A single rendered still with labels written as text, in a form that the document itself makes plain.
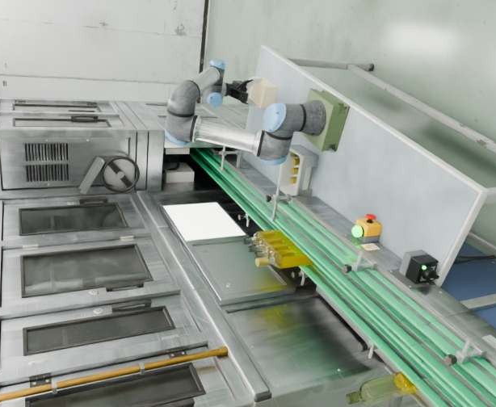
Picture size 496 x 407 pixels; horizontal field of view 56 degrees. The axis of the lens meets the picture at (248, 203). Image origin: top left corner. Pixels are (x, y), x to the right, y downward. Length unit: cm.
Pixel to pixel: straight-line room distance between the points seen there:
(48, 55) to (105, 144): 274
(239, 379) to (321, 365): 30
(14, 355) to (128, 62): 413
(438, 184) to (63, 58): 433
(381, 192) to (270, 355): 73
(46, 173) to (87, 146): 26
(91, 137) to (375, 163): 151
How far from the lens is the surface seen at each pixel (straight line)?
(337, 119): 200
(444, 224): 165
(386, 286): 164
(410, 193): 175
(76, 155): 269
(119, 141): 270
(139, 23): 541
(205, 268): 202
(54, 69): 535
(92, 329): 178
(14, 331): 181
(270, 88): 251
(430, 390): 157
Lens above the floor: 197
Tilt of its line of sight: 25 degrees down
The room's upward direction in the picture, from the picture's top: 94 degrees counter-clockwise
